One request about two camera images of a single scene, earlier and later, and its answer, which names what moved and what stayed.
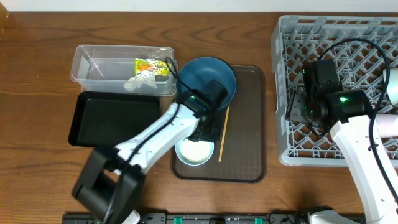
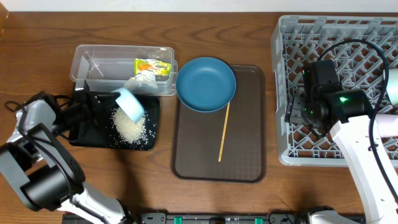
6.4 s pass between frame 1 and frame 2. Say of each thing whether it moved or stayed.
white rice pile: moved
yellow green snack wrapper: stayed
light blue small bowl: moved
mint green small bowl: stayed
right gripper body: stayed
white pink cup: stayed
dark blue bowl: stayed
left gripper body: moved
